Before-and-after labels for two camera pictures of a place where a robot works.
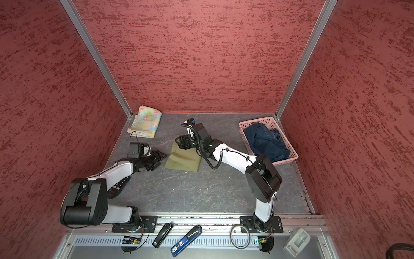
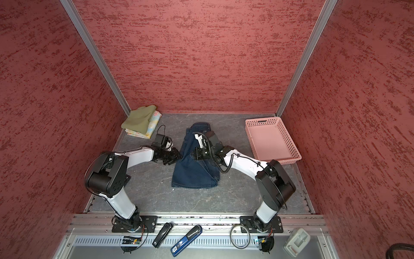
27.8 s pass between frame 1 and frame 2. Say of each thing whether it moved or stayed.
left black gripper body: moved
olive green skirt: moved
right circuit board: stayed
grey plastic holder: stayed
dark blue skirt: moved
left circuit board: stayed
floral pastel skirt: stayed
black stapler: stayed
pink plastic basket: stayed
